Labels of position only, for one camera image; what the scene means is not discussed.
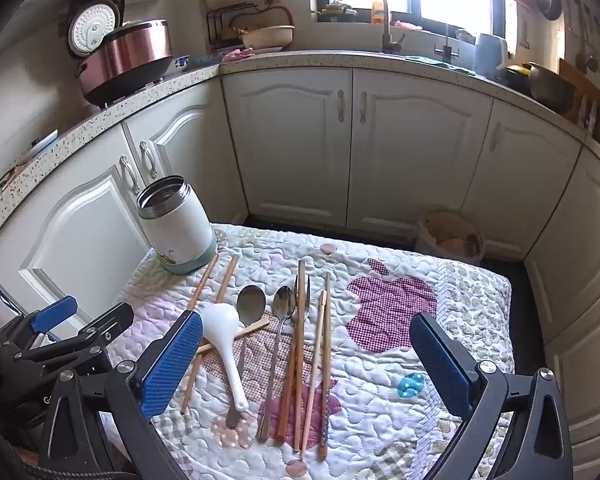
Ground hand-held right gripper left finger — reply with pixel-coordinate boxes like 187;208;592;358
37;310;205;480

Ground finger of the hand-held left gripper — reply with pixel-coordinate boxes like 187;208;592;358
0;296;79;357
0;303;135;377

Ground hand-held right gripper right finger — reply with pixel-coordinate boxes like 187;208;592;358
410;311;575;480

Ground light wooden chopstick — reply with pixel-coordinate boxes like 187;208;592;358
293;259;307;452
180;255;239;415
186;254;220;312
300;291;327;455
196;317;271;354

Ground large metal spoon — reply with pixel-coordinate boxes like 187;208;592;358
225;285;267;430

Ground patterned-end wooden chopstick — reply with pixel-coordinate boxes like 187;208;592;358
318;273;332;460

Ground white steel-rimmed jar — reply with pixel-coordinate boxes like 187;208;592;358
136;175;218;276

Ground dark brown wooden chopstick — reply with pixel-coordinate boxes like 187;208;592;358
275;317;297;443

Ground small metal spoon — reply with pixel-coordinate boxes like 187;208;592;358
256;286;297;443

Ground hanging kitchen utensils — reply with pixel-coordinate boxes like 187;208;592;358
562;0;600;73

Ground patchwork quilt with apple print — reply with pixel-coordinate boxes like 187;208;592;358
97;222;513;480

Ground pale floor basket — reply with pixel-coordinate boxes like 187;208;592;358
414;209;487;263

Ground white kitchen cabinets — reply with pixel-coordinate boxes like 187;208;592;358
0;67;600;461

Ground pink rice cooker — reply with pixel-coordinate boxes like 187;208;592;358
67;0;176;107

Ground metal wok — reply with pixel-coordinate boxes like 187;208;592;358
527;62;576;113

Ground dark pot with yellow rim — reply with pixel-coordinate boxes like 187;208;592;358
505;64;533;93

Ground green dish cloth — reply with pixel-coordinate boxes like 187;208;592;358
405;55;476;76

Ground wooden cutting board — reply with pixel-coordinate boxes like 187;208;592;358
557;57;600;128

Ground small metal tap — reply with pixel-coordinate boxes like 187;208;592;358
434;22;460;60

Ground light blue kettle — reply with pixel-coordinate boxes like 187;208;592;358
475;32;510;73

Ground beige bowl on rack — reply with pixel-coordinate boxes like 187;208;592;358
240;25;296;51

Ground speckled kitchen countertop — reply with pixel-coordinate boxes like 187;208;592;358
0;50;600;241

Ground tall kitchen faucet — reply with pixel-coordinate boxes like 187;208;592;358
337;0;407;55

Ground small pot on windowsill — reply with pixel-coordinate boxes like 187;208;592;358
321;2;356;22

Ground black wire dish rack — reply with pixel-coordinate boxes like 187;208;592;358
207;4;293;53

